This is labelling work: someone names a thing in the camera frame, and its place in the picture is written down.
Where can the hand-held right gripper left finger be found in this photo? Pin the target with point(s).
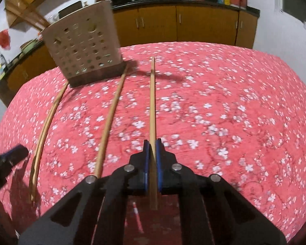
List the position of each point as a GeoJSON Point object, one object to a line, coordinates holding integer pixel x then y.
{"type": "Point", "coordinates": [145, 168]}

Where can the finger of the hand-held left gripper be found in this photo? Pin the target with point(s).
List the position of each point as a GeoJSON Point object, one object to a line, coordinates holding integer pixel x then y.
{"type": "Point", "coordinates": [15, 152]}

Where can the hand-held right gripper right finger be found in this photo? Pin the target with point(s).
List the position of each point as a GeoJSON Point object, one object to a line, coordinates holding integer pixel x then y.
{"type": "Point", "coordinates": [160, 168]}

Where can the beige perforated utensil holder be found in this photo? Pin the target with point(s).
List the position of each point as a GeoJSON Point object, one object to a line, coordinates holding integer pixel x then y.
{"type": "Point", "coordinates": [84, 43]}

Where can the yellow detergent bottle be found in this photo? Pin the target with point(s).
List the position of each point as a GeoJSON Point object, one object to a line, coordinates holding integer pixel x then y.
{"type": "Point", "coordinates": [0, 72]}

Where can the red floral tablecloth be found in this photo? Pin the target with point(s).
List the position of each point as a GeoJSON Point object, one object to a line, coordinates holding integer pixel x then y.
{"type": "Point", "coordinates": [219, 107]}

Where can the green basin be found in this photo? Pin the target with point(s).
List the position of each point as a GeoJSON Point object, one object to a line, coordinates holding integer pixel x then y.
{"type": "Point", "coordinates": [30, 46]}

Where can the hanging red plastic bag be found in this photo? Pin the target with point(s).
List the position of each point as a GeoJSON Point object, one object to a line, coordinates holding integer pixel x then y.
{"type": "Point", "coordinates": [3, 38]}

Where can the wooden base cabinets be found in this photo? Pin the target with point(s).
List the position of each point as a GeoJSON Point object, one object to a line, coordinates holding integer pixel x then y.
{"type": "Point", "coordinates": [201, 23]}

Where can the dark cutting board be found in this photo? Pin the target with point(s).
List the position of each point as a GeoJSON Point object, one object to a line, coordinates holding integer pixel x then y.
{"type": "Point", "coordinates": [71, 7]}

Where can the black countertop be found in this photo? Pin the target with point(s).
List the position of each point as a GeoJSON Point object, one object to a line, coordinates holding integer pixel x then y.
{"type": "Point", "coordinates": [183, 2]}

